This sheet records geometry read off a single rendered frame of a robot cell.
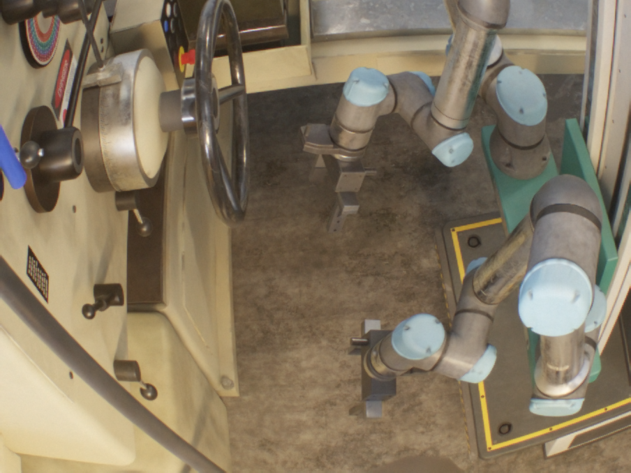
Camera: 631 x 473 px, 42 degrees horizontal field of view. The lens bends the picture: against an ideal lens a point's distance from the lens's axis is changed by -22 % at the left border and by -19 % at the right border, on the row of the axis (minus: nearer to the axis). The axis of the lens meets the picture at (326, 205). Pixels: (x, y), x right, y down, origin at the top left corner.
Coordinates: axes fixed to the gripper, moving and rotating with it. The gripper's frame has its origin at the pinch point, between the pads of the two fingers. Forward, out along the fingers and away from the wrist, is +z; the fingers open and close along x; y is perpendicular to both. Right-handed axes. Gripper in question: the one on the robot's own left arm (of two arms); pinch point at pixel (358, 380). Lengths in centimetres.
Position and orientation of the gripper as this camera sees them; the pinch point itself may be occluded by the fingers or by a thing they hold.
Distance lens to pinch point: 182.4
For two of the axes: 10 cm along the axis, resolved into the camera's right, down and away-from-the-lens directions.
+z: -3.0, 4.0, 8.6
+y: -9.5, -1.0, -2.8
